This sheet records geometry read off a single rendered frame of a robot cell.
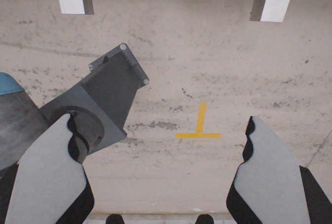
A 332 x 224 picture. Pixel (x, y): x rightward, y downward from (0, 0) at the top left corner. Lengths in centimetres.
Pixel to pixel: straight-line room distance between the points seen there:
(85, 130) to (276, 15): 53
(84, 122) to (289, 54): 129
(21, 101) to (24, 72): 106
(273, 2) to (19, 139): 48
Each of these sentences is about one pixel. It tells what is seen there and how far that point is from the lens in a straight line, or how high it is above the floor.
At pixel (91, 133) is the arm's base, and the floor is 66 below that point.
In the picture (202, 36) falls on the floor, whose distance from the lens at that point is 108.
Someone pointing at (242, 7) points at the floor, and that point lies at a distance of 114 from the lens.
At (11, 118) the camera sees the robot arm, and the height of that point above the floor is 81.
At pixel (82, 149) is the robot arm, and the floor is 72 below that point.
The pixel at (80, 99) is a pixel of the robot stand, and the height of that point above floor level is 60.
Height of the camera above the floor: 105
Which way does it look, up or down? 61 degrees down
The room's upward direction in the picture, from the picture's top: 179 degrees clockwise
